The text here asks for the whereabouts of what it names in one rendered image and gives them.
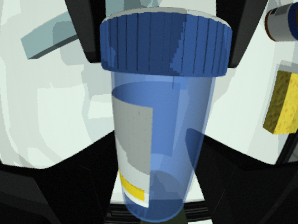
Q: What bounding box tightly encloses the translucent blue pill bottle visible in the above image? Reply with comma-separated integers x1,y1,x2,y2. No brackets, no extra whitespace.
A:
111,71,216,223

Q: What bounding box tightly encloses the blue ribbed bottle cap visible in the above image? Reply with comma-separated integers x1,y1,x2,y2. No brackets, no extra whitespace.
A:
100,7,232,77

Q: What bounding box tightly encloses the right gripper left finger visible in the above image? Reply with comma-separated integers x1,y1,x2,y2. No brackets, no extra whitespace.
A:
0,130,119,224

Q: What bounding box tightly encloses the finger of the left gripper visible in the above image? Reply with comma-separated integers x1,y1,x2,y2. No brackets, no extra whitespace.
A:
64,0,106,63
216,0,268,68

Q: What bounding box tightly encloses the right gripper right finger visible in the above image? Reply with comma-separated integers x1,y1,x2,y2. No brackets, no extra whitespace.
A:
195,135,298,224

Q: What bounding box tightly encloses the brown jar with black cap and white label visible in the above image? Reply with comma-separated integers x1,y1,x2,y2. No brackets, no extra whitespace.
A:
264,2,298,42

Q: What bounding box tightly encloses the yellow sponge block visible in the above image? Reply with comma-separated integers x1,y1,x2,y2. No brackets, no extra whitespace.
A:
263,70,298,135

